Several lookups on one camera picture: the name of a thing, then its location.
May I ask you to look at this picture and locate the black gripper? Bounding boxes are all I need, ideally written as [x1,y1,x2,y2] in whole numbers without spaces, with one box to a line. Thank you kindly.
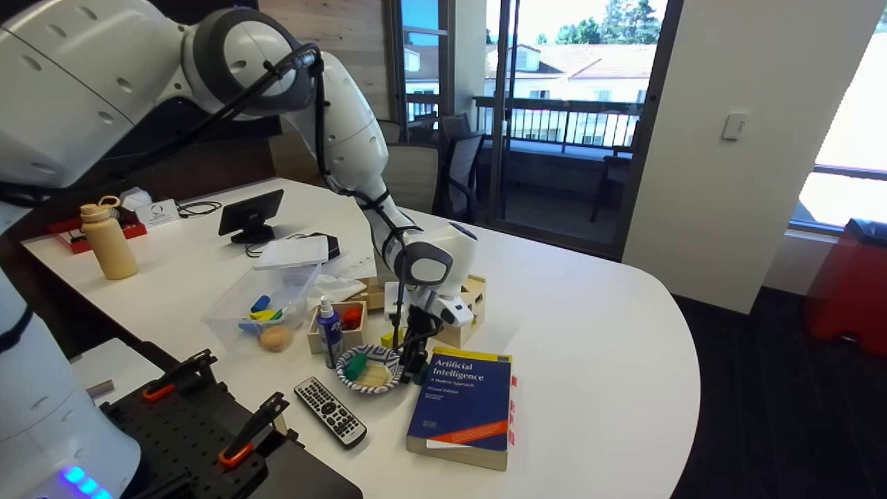
[396,287,439,384]

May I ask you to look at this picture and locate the beige water bottle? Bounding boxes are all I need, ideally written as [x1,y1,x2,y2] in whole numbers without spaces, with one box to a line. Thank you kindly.
[78,193,140,283]

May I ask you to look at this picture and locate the black office chair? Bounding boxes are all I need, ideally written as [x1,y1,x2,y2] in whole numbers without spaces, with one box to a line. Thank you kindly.
[430,115,488,226]

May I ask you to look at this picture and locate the blue hardcover book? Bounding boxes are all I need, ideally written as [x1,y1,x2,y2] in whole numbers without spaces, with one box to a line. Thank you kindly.
[405,341,514,475]

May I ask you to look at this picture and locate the white wall light switch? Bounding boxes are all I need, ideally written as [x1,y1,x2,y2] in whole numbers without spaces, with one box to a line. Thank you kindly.
[717,108,750,146]

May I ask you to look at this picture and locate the blue and yellow toy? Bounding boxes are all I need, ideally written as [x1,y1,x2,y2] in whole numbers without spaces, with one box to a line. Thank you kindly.
[247,294,286,327]

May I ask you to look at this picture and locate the coiled grey cable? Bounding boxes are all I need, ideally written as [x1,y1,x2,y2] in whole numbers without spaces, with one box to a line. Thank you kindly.
[175,197,225,222]

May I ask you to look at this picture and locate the black tablet device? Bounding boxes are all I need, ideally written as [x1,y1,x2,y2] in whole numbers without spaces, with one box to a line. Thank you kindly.
[215,188,287,248]

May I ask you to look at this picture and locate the clear plastic container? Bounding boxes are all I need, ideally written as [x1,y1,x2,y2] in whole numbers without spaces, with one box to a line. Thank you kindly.
[201,261,326,355]

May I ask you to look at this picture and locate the wooden shape sorter cube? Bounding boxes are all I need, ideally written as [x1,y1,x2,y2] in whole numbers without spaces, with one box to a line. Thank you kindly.
[452,273,489,349]

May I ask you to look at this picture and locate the balcony metal railing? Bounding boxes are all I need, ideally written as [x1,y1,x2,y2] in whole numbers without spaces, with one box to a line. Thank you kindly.
[467,96,646,155]

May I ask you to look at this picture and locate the small white box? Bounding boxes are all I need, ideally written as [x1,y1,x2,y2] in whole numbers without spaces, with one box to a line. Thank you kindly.
[118,186,182,231]

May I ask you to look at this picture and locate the black mounting plate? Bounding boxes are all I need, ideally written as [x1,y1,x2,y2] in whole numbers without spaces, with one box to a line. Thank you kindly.
[97,370,366,499]

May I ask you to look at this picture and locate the grey remote control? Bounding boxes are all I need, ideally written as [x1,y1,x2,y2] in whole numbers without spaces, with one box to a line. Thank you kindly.
[291,374,370,452]

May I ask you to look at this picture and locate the round wooden egg block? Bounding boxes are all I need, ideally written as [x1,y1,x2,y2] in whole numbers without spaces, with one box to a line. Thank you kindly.
[258,324,295,355]

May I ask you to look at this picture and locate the grey mesh office chair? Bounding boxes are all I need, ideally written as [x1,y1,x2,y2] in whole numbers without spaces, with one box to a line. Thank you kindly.
[384,143,444,216]

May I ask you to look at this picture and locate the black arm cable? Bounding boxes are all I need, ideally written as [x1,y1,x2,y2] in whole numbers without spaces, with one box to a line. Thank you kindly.
[0,44,420,355]

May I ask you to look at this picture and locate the flat red tray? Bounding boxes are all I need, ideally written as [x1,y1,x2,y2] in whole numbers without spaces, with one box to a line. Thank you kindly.
[50,215,150,259]

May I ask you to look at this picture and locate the white paper sheets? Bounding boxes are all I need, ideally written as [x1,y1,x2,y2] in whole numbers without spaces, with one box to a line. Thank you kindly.
[252,234,331,273]

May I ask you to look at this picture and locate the blue patterned paper bowl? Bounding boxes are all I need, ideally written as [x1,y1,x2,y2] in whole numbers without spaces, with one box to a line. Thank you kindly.
[334,341,406,399]

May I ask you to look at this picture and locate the flat wooden tray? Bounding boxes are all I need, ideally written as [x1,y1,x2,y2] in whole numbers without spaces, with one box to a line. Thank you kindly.
[355,276,396,317]

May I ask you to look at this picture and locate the red cabinet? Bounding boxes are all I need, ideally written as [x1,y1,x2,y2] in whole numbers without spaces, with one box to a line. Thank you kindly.
[801,220,887,360]

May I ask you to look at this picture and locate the small open wooden box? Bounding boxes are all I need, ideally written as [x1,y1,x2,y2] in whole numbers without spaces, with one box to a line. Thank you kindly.
[305,299,370,359]

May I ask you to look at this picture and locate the black orange clamp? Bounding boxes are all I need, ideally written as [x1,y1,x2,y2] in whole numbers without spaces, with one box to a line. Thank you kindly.
[215,392,291,473]
[136,348,219,405]

